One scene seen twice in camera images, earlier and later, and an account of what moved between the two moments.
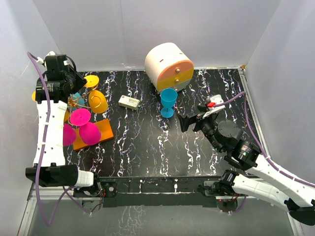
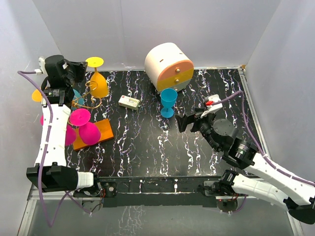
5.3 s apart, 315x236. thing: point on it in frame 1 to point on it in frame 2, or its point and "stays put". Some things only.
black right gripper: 186,121 stays put
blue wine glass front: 169,98 stays put
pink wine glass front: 89,132 stays put
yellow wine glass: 97,102 to 98,88
